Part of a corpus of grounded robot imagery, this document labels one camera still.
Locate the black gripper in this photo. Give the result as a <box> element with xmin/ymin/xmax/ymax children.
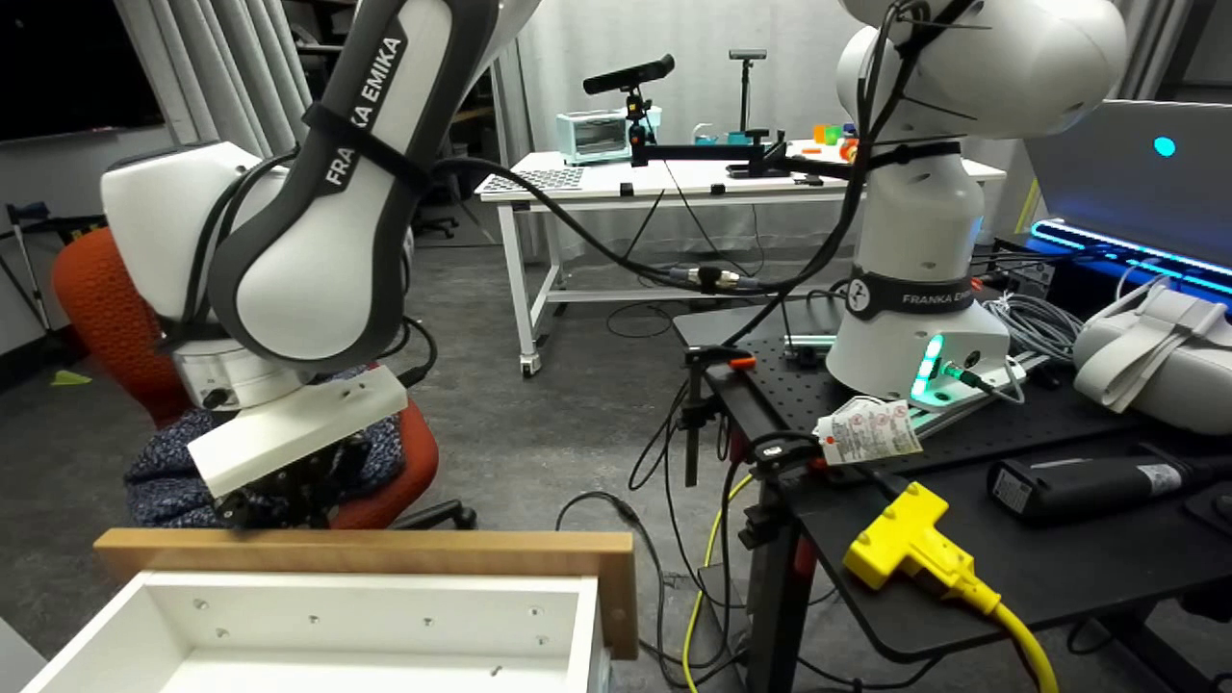
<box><xmin>220</xmin><ymin>436</ymin><xmax>380</xmax><ymax>532</ymax></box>

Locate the wooden front white drawer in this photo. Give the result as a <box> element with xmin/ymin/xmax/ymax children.
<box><xmin>18</xmin><ymin>529</ymin><xmax>641</xmax><ymax>693</ymax></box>

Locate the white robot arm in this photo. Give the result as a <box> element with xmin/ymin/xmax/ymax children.
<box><xmin>102</xmin><ymin>0</ymin><xmax>1127</xmax><ymax>529</ymax></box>

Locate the open laptop with blue screen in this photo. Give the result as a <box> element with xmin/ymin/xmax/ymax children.
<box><xmin>1023</xmin><ymin>99</ymin><xmax>1232</xmax><ymax>298</ymax></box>

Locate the blue knitted sweater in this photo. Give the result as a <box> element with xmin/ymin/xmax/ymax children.
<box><xmin>125</xmin><ymin>407</ymin><xmax>401</xmax><ymax>529</ymax></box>

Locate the orange office chair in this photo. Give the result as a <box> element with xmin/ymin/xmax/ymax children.
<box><xmin>52</xmin><ymin>227</ymin><xmax>477</xmax><ymax>529</ymax></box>

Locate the white lab table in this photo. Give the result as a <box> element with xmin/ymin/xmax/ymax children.
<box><xmin>477</xmin><ymin>150</ymin><xmax>848</xmax><ymax>376</ymax></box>

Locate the small teal white toy oven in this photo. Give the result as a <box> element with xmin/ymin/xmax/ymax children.
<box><xmin>557</xmin><ymin>111</ymin><xmax>632</xmax><ymax>167</ymax></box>

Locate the white crumpled packet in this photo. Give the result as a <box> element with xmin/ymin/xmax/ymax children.
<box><xmin>812</xmin><ymin>396</ymin><xmax>922</xmax><ymax>467</ymax></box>

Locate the black power brick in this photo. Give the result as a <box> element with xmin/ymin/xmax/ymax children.
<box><xmin>987</xmin><ymin>454</ymin><xmax>1232</xmax><ymax>529</ymax></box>

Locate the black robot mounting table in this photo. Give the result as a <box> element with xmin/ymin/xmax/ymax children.
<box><xmin>700</xmin><ymin>349</ymin><xmax>1232</xmax><ymax>693</ymax></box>

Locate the white VR headset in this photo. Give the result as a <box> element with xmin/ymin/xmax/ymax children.
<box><xmin>1076</xmin><ymin>280</ymin><xmax>1232</xmax><ymax>436</ymax></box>

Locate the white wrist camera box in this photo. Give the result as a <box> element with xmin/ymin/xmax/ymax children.
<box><xmin>189</xmin><ymin>367</ymin><xmax>409</xmax><ymax>500</ymax></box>

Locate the black stereo camera on stand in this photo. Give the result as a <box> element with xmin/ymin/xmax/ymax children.
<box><xmin>581</xmin><ymin>52</ymin><xmax>673</xmax><ymax>167</ymax></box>

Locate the yellow power plug with cable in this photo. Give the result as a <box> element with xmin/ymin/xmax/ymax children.
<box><xmin>844</xmin><ymin>480</ymin><xmax>1064</xmax><ymax>693</ymax></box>

